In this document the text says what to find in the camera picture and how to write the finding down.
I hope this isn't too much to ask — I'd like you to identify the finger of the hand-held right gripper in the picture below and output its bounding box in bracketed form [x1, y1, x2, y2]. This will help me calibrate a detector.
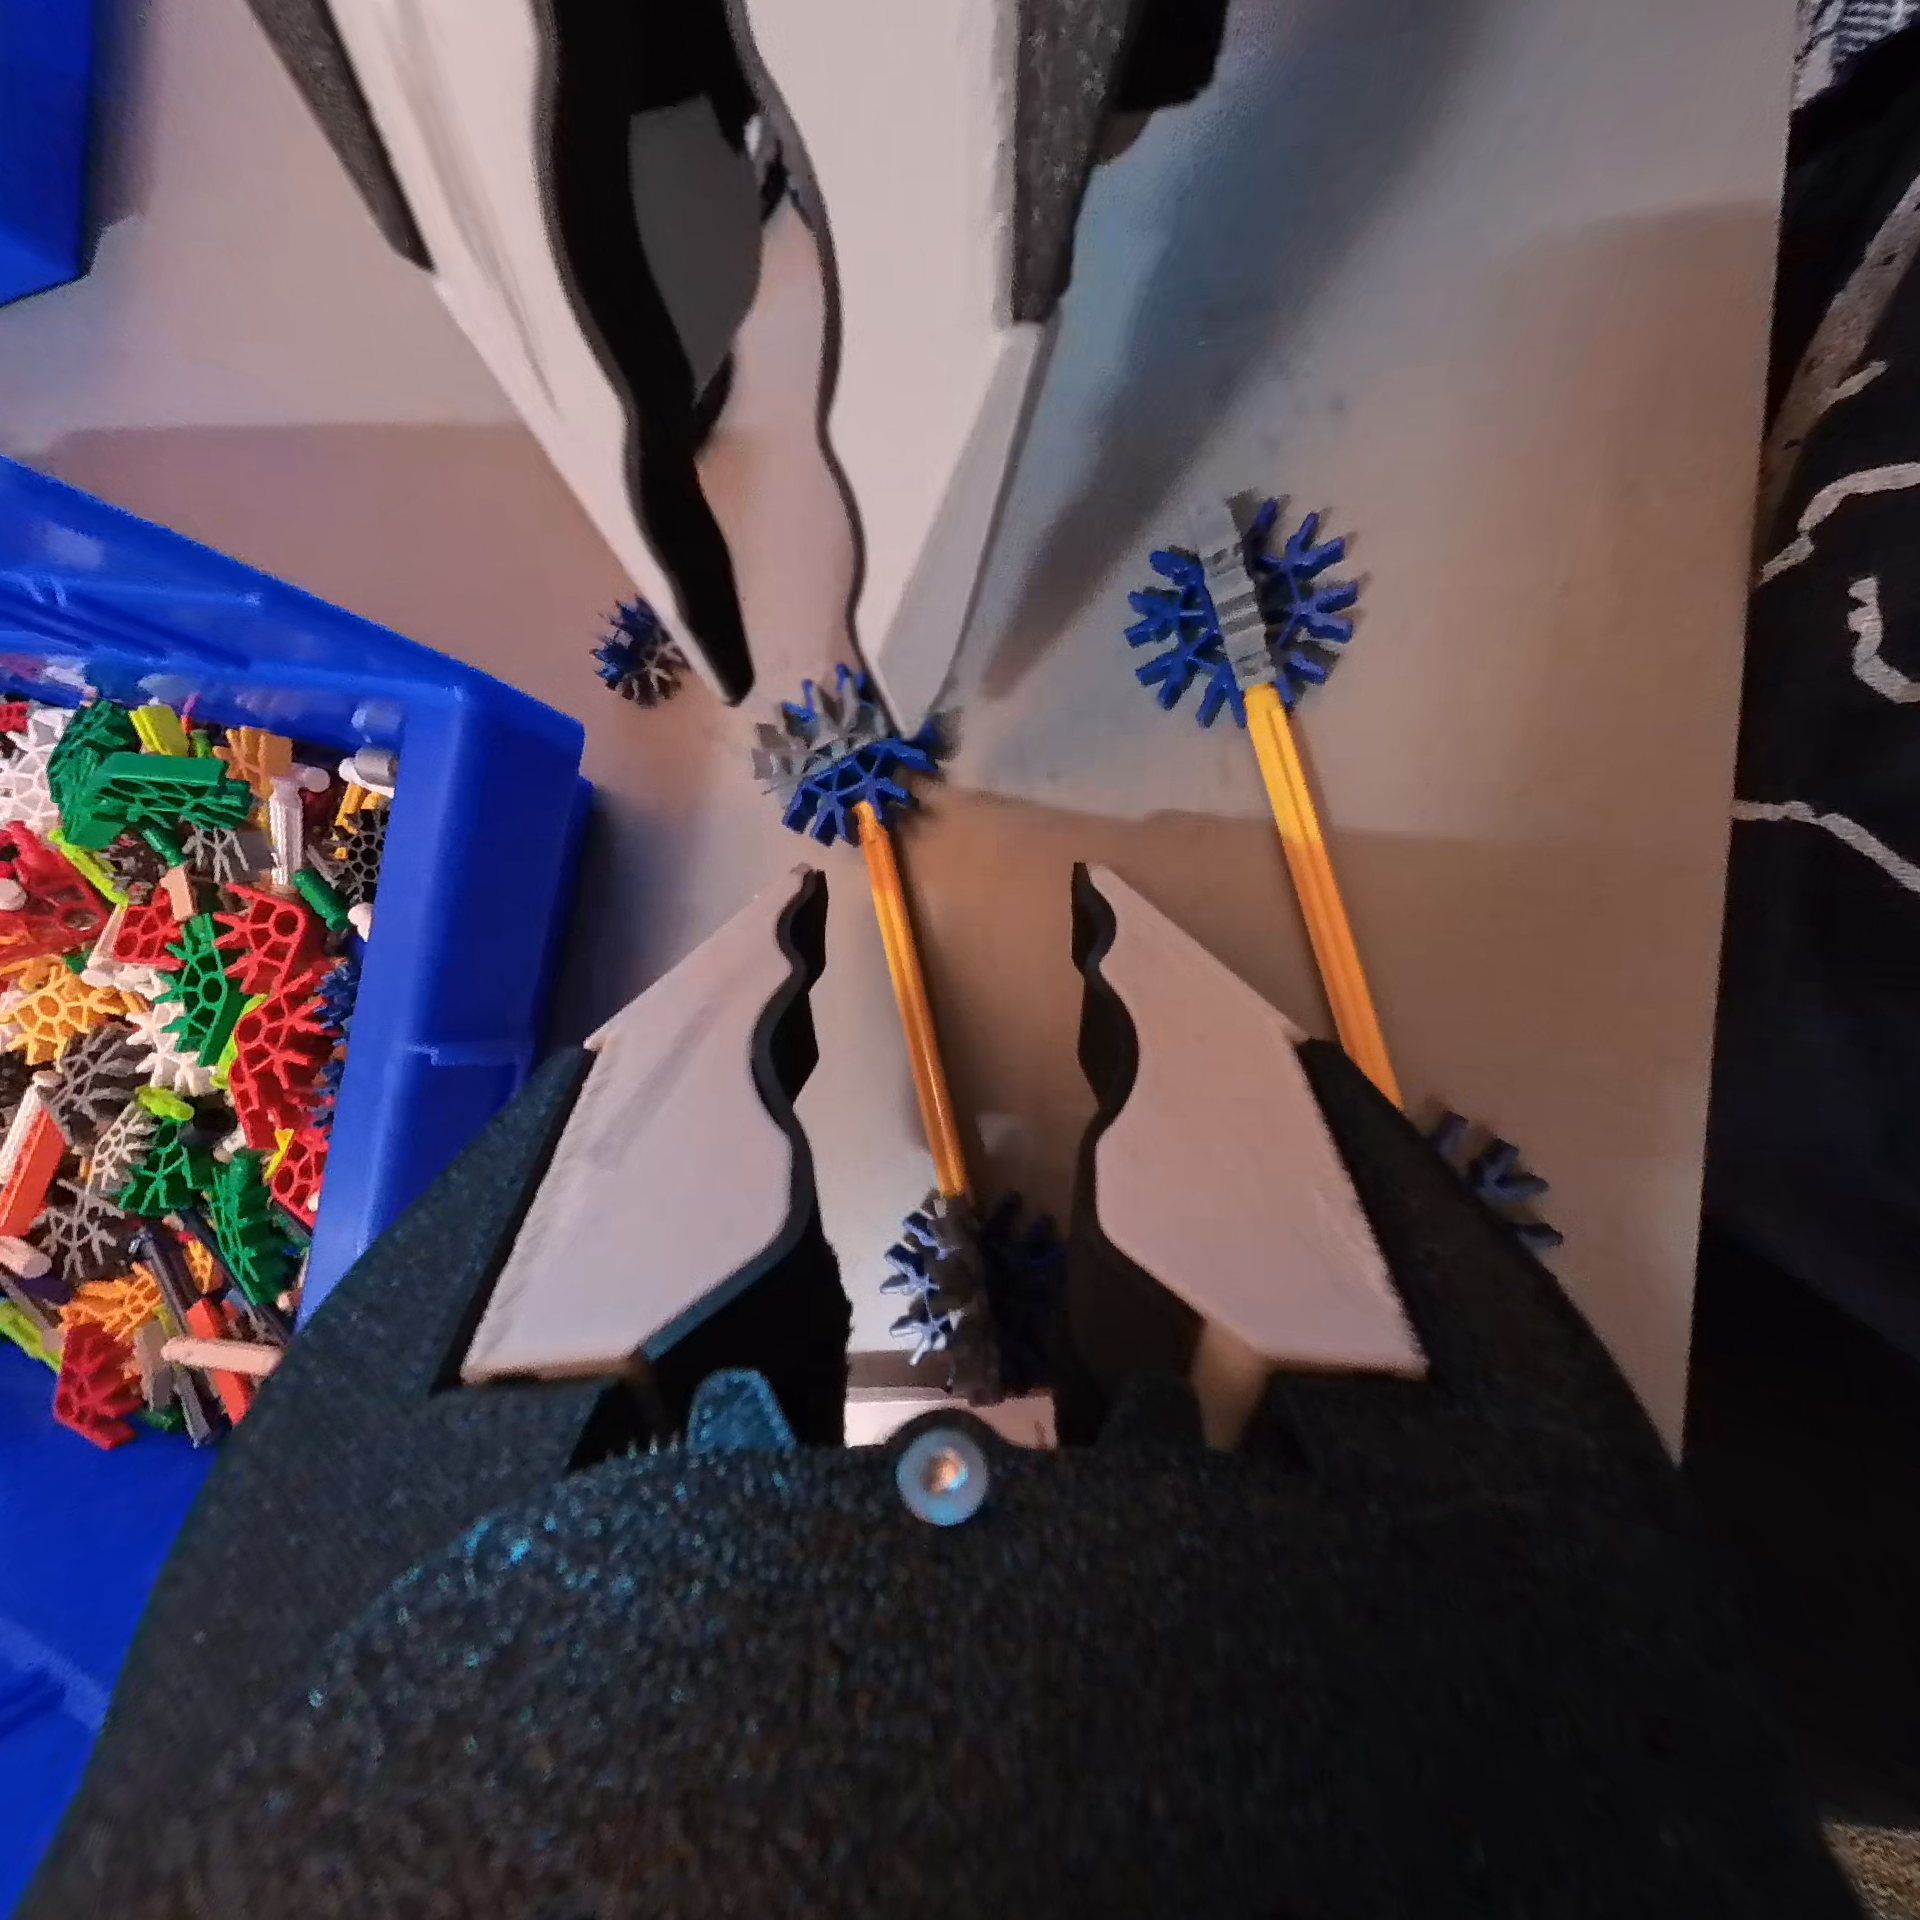
[751, 0, 1047, 708]
[326, 0, 751, 707]

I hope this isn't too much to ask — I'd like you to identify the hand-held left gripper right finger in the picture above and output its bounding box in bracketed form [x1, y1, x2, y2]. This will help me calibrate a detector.
[1069, 862, 1425, 1450]

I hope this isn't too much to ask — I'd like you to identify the blue grey toy connector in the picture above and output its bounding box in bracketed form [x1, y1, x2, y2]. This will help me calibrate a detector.
[592, 597, 691, 707]

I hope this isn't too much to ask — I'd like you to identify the pile of colourful toy pieces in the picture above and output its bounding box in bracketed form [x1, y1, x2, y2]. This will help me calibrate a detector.
[0, 690, 397, 1450]

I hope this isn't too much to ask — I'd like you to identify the black printed shirt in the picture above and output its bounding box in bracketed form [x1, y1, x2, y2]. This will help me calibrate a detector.
[1681, 0, 1920, 1862]

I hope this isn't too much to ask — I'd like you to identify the yellow blue toy rod frame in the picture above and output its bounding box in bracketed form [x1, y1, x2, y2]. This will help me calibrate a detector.
[751, 497, 1561, 1396]

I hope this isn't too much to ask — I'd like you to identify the blue plastic storage bin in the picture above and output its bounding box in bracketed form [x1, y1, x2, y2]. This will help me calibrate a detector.
[0, 457, 588, 1848]
[0, 0, 120, 304]

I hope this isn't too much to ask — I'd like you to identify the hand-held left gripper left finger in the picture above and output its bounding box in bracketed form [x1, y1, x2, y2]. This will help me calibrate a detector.
[459, 867, 829, 1381]

